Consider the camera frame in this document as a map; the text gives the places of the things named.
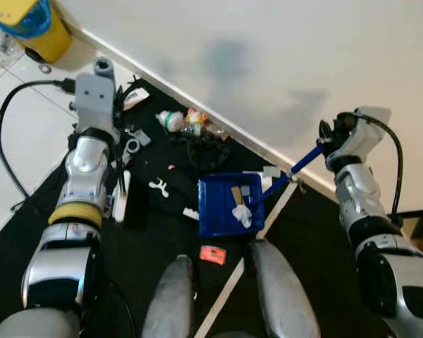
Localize blue plastic dustpan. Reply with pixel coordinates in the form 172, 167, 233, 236
197, 143, 326, 238

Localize black floor mat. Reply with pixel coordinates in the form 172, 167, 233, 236
0, 77, 423, 338

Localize grey plastic block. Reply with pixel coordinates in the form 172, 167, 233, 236
134, 130, 152, 147

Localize white bottle green band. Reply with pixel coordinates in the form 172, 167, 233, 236
157, 111, 185, 133

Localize clear bottle colourful label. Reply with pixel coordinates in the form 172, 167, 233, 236
183, 108, 226, 138

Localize white forked plastic clip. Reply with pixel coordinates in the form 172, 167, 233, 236
148, 178, 170, 198

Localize yellow pedal bin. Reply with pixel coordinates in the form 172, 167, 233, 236
0, 0, 73, 64

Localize black plastic mesh basket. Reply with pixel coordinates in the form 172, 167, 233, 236
171, 130, 232, 170

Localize grey plastic hook clip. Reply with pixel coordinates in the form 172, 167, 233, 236
104, 196, 117, 219

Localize white crumpled tissue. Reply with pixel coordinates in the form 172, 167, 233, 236
231, 204, 253, 230

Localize blue plastic bin liner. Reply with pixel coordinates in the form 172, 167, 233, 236
0, 0, 51, 39

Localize clear plastic bag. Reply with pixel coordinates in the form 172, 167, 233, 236
0, 28, 25, 68

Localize grey right robot leg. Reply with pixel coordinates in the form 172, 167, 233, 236
250, 239, 321, 338

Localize grey robot leg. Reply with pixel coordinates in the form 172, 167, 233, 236
250, 239, 321, 338
141, 255, 196, 338

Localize white tape line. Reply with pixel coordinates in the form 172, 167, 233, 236
194, 180, 300, 338

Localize grey left robot leg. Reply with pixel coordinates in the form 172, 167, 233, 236
141, 255, 196, 338

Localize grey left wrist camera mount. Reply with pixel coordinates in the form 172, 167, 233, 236
74, 73, 117, 131

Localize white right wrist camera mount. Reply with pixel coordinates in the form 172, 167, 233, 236
342, 106, 392, 166

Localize grey plastic ring clamp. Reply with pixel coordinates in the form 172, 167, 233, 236
122, 137, 142, 166

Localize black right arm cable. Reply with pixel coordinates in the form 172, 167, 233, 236
352, 113, 404, 215

